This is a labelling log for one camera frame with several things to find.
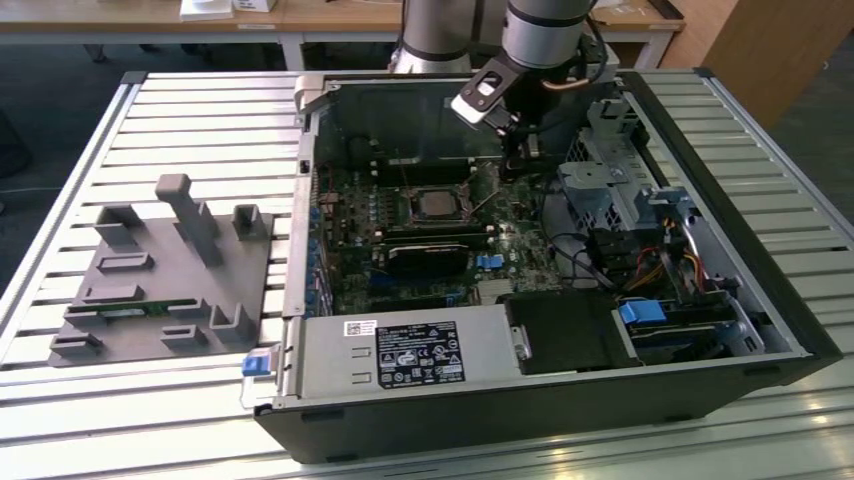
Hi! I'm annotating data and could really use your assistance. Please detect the wooden desk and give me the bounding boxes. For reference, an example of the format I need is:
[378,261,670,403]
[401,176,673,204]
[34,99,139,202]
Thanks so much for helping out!
[0,0,688,71]

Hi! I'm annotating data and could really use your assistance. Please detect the black graphics card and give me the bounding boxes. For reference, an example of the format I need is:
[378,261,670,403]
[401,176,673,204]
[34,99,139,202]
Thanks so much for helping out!
[385,243,473,277]

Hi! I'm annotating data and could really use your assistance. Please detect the silver green CPU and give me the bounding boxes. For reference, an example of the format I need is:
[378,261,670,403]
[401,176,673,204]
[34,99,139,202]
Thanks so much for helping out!
[418,190,462,217]

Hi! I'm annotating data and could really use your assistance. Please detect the coloured power wires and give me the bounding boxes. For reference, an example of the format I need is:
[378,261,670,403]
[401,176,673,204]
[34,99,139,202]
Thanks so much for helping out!
[626,247,710,297]

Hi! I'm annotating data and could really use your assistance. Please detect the grey power supply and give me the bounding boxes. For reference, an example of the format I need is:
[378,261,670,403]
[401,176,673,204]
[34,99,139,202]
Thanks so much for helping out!
[275,304,530,407]

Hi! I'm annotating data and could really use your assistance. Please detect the large white box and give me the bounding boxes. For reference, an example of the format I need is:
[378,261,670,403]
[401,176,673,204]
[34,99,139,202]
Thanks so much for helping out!
[179,0,236,22]

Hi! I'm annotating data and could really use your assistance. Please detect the blue release latch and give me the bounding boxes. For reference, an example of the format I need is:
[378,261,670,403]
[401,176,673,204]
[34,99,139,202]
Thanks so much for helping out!
[242,349,279,380]

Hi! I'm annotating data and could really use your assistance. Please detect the black data cable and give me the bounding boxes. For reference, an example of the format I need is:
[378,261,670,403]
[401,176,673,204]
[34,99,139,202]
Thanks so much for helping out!
[541,187,626,294]

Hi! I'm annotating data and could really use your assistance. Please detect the black grey PC case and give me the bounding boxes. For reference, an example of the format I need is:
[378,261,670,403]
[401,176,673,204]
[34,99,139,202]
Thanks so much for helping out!
[250,67,844,464]

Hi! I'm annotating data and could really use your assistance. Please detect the grey metal drive cage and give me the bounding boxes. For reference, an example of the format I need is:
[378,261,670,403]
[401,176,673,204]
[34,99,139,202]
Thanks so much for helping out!
[555,98,690,232]

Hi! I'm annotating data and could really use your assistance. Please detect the CPU socket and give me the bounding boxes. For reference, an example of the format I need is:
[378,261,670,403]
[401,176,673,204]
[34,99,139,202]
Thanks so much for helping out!
[403,183,479,227]

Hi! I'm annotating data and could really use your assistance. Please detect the silver chipset heatsink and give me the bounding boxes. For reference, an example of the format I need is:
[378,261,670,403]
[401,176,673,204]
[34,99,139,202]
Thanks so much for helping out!
[479,278,517,302]

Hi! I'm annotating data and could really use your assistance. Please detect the green motherboard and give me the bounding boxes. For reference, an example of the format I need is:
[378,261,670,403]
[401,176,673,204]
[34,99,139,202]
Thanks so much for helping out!
[313,159,569,316]

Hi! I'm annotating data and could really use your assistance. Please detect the grey parts rack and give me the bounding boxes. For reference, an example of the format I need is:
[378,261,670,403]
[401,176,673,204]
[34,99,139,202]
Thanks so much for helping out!
[48,173,277,369]

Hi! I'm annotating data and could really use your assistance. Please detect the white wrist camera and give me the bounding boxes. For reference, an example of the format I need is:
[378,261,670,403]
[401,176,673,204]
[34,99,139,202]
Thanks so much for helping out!
[449,68,519,136]

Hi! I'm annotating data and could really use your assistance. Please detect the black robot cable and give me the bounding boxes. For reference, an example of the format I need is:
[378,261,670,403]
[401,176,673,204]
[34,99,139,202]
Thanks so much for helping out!
[577,29,626,89]

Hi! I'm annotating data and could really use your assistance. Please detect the grey case latch handle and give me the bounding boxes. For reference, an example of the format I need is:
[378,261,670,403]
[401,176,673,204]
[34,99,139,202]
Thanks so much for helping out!
[293,74,337,115]

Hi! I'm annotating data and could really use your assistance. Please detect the green RAM stick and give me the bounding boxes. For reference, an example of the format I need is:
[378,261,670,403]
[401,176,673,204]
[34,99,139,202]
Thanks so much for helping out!
[98,298,172,319]

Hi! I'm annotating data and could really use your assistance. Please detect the wooden cabinet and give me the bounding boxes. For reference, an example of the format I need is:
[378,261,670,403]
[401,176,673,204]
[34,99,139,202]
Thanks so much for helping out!
[657,0,854,130]

